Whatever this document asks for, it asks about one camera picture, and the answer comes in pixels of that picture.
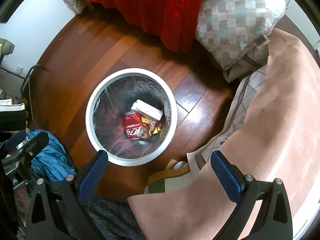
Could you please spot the tan green slipper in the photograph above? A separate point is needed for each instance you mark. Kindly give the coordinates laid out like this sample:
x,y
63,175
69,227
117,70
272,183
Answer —
x,y
170,178

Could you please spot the checkered grey white quilt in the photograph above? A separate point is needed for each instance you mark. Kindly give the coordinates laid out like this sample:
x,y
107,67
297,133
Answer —
x,y
237,17

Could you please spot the pink table cloth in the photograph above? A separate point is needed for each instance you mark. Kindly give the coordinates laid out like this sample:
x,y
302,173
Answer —
x,y
275,105

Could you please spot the beige patterned bed sheet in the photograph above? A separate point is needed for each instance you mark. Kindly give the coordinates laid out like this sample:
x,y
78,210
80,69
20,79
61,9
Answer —
x,y
73,3

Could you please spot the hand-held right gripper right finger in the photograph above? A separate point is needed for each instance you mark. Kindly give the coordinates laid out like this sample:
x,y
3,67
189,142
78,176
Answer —
x,y
225,177

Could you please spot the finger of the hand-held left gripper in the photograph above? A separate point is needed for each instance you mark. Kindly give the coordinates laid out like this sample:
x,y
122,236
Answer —
x,y
33,143
15,138

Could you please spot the red soda can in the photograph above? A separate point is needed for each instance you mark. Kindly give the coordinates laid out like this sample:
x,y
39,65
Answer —
x,y
133,125

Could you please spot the olive green bag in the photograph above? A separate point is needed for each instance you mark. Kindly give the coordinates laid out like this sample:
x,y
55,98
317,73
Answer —
x,y
6,46

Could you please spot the yellow wrapper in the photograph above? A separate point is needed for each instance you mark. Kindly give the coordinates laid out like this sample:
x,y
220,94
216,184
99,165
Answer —
x,y
157,130

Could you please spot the white box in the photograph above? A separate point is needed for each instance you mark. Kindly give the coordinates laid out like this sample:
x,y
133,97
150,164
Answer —
x,y
150,110

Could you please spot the white wall socket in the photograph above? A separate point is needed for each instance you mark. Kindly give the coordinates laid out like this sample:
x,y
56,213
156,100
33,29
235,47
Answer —
x,y
19,70

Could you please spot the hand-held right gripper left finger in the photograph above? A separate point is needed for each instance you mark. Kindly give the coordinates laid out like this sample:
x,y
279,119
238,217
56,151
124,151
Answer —
x,y
90,177

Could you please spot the black bag cream stripe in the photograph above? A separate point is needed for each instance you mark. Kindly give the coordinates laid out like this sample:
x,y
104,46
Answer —
x,y
12,117

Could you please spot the white round trash bin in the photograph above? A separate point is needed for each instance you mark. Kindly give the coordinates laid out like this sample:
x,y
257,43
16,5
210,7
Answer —
x,y
90,120

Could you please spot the white patterned cloth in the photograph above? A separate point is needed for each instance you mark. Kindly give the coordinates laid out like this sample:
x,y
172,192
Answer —
x,y
225,135

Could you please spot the blue puffer jacket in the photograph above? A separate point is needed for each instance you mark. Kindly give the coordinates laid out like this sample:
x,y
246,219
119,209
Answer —
x,y
52,160

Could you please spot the brown snack wrapper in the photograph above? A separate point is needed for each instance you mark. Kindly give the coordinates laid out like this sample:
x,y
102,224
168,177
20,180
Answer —
x,y
150,127

